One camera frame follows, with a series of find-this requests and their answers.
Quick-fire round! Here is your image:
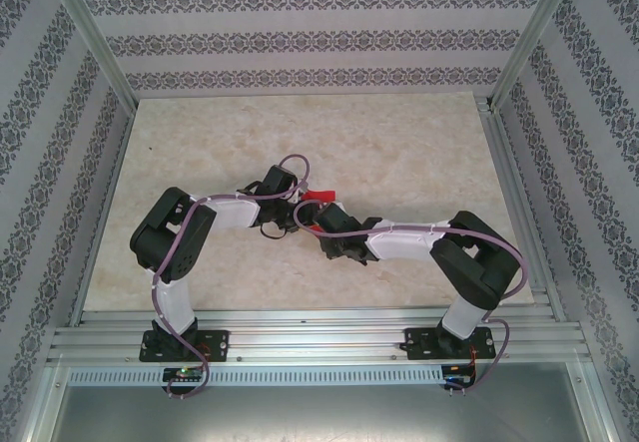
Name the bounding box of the red square paper sheet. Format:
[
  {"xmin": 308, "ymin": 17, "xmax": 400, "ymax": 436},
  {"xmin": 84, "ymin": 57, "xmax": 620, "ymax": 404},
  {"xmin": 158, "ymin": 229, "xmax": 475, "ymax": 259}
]
[{"xmin": 301, "ymin": 189, "xmax": 337, "ymax": 237}]

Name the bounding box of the aluminium mounting rail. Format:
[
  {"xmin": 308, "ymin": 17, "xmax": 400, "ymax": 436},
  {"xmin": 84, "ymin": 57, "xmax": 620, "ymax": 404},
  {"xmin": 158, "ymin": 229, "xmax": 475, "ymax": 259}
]
[{"xmin": 47, "ymin": 308, "xmax": 593, "ymax": 364}]

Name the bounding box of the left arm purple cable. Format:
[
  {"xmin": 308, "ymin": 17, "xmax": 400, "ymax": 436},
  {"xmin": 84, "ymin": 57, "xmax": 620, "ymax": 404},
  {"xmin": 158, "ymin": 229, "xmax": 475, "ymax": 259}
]
[{"xmin": 151, "ymin": 154, "xmax": 314, "ymax": 401}]

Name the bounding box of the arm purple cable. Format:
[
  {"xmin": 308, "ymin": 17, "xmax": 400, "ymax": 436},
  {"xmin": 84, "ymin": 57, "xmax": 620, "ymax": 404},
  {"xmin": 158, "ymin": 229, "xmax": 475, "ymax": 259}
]
[
  {"xmin": 151, "ymin": 154, "xmax": 314, "ymax": 401},
  {"xmin": 293, "ymin": 201, "xmax": 528, "ymax": 397}
]

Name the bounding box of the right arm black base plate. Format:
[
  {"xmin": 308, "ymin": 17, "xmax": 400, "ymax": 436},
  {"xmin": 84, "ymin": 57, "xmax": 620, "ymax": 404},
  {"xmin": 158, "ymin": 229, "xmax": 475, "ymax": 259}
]
[{"xmin": 403, "ymin": 326, "xmax": 497, "ymax": 362}]

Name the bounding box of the slotted grey cable duct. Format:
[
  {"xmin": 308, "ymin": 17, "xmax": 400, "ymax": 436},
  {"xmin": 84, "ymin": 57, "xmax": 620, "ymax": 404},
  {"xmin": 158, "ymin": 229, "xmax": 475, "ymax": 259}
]
[{"xmin": 67, "ymin": 365, "xmax": 446, "ymax": 386}]

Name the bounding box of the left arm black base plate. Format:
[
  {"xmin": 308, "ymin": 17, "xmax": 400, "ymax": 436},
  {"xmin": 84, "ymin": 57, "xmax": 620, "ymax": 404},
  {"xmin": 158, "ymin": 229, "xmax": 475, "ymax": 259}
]
[{"xmin": 139, "ymin": 328, "xmax": 232, "ymax": 364}]

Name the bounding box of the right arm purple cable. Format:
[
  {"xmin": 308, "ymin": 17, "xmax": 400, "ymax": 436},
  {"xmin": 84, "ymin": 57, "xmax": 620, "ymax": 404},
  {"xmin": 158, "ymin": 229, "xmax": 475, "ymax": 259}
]
[{"xmin": 293, "ymin": 201, "xmax": 528, "ymax": 397}]

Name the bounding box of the aluminium frame post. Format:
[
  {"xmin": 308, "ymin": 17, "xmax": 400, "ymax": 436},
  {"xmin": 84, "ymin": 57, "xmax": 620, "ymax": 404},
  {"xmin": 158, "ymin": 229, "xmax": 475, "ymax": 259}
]
[
  {"xmin": 490, "ymin": 0, "xmax": 585, "ymax": 113},
  {"xmin": 39, "ymin": 0, "xmax": 140, "ymax": 110}
]

